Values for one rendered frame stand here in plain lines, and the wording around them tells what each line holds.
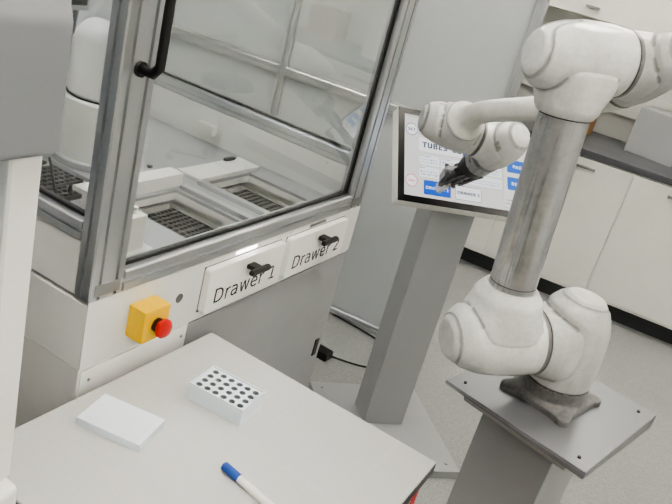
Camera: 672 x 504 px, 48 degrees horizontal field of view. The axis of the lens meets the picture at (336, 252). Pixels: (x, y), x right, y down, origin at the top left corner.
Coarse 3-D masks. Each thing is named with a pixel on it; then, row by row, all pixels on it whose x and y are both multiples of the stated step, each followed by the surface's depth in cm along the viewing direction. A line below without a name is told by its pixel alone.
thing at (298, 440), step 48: (144, 384) 146; (288, 384) 159; (48, 432) 127; (192, 432) 137; (240, 432) 140; (288, 432) 144; (336, 432) 148; (48, 480) 118; (96, 480) 120; (144, 480) 123; (192, 480) 126; (288, 480) 132; (336, 480) 135; (384, 480) 138
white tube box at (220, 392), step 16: (192, 384) 144; (208, 384) 145; (224, 384) 148; (240, 384) 149; (192, 400) 145; (208, 400) 143; (224, 400) 142; (240, 400) 143; (256, 400) 145; (224, 416) 143; (240, 416) 141
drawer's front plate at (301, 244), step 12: (312, 228) 197; (324, 228) 199; (336, 228) 206; (288, 240) 187; (300, 240) 190; (312, 240) 196; (288, 252) 188; (300, 252) 193; (312, 252) 199; (324, 252) 205; (336, 252) 212; (288, 264) 190; (312, 264) 202
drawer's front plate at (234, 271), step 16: (240, 256) 170; (256, 256) 174; (272, 256) 180; (208, 272) 160; (224, 272) 164; (240, 272) 170; (208, 288) 162; (224, 288) 167; (256, 288) 180; (208, 304) 164; (224, 304) 170
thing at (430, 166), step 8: (424, 160) 233; (432, 160) 234; (440, 160) 235; (448, 160) 236; (456, 160) 237; (424, 168) 232; (432, 168) 233; (440, 168) 234; (424, 176) 231; (432, 176) 232; (488, 176) 240; (496, 176) 241; (472, 184) 237; (480, 184) 238; (488, 184) 239; (496, 184) 240
